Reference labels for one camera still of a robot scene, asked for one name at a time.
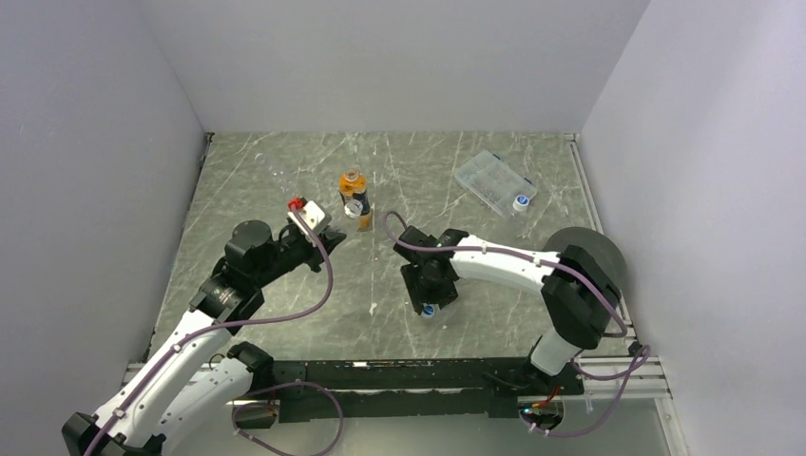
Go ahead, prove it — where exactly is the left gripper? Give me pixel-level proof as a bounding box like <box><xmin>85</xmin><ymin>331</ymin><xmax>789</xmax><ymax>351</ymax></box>
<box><xmin>252</xmin><ymin>225</ymin><xmax>345</xmax><ymax>289</ymax></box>

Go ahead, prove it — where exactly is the short clear plastic bottle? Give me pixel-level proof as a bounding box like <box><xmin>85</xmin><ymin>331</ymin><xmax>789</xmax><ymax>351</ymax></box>
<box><xmin>343</xmin><ymin>199</ymin><xmax>363</xmax><ymax>219</ymax></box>

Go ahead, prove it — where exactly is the orange juice bottle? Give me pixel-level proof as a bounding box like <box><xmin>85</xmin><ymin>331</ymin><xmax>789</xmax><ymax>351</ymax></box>
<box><xmin>338</xmin><ymin>168</ymin><xmax>373</xmax><ymax>232</ymax></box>

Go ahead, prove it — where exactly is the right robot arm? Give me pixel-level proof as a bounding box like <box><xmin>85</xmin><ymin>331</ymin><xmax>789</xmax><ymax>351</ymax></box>
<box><xmin>393</xmin><ymin>226</ymin><xmax>626</xmax><ymax>394</ymax></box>

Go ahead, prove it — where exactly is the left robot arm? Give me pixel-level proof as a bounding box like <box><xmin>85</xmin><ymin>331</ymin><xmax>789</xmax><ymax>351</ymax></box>
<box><xmin>62</xmin><ymin>219</ymin><xmax>346</xmax><ymax>455</ymax></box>

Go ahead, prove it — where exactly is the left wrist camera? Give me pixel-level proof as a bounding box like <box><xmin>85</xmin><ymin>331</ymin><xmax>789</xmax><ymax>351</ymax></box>
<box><xmin>287</xmin><ymin>197</ymin><xmax>332</xmax><ymax>244</ymax></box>

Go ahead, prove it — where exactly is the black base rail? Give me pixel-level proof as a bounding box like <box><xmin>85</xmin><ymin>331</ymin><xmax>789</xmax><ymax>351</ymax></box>
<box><xmin>232</xmin><ymin>357</ymin><xmax>584</xmax><ymax>429</ymax></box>

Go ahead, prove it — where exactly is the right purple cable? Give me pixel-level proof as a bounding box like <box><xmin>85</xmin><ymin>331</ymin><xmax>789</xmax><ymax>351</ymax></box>
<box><xmin>382</xmin><ymin>210</ymin><xmax>650</xmax><ymax>440</ymax></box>

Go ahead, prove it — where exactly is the purple cable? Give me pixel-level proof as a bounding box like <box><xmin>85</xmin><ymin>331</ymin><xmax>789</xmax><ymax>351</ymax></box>
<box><xmin>82</xmin><ymin>207</ymin><xmax>345</xmax><ymax>456</ymax></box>
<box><xmin>382</xmin><ymin>210</ymin><xmax>650</xmax><ymax>440</ymax></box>

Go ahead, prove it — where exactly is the aluminium frame rail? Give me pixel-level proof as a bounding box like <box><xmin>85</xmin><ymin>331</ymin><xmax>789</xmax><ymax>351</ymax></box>
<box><xmin>119</xmin><ymin>133</ymin><xmax>687</xmax><ymax>456</ymax></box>

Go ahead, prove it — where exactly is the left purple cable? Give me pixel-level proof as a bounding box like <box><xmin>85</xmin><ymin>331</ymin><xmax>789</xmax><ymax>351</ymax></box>
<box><xmin>82</xmin><ymin>207</ymin><xmax>345</xmax><ymax>456</ymax></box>

